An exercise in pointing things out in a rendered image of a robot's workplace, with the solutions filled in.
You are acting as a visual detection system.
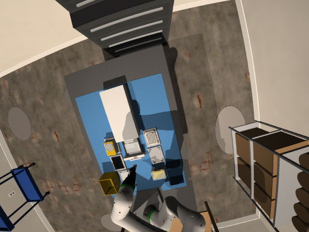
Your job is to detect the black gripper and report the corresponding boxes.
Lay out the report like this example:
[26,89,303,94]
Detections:
[125,164,137,183]

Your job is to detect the yellow open-top bin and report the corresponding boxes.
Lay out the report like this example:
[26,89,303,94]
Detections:
[99,171,121,195]

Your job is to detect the blue flat mat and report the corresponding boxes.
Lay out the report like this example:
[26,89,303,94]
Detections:
[75,73,187,195]

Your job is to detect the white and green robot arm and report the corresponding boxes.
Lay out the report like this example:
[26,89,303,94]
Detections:
[111,179,206,232]

